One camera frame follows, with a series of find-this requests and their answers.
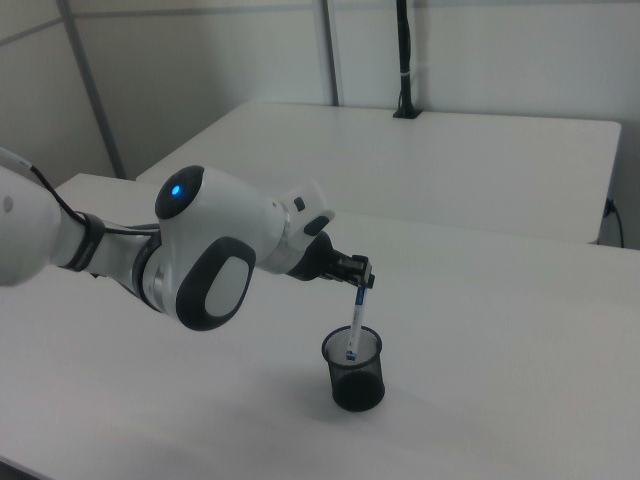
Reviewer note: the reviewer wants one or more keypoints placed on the black mesh pen cup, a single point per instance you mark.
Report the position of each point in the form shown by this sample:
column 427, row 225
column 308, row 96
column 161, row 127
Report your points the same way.
column 360, row 385

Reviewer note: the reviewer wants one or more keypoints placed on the black pole with clamp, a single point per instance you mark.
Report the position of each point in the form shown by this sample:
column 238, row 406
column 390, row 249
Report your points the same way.
column 404, row 60

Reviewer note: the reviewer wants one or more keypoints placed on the blue and white marker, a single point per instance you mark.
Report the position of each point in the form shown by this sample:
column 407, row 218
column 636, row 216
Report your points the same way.
column 356, row 320

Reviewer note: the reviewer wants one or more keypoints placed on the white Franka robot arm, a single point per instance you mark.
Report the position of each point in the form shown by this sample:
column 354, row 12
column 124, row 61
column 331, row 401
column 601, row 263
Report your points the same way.
column 220, row 215

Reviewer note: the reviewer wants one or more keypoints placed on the white side table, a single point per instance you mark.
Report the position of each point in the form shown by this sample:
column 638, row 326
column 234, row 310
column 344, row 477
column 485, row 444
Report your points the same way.
column 400, row 165

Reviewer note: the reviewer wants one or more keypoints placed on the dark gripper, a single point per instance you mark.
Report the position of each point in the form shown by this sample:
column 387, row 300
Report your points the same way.
column 312, row 260

